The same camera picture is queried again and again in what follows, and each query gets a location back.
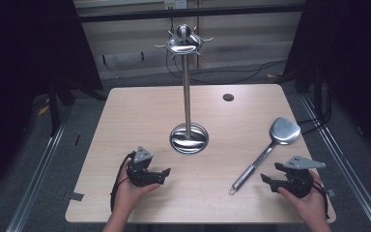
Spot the person's right hand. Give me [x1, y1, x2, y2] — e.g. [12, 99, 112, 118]
[276, 169, 328, 224]

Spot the person's left hand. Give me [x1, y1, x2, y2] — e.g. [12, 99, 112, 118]
[111, 157, 160, 223]

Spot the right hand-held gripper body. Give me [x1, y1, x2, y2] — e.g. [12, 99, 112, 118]
[275, 155, 327, 199]

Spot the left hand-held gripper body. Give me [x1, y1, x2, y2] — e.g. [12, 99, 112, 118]
[127, 146, 162, 189]

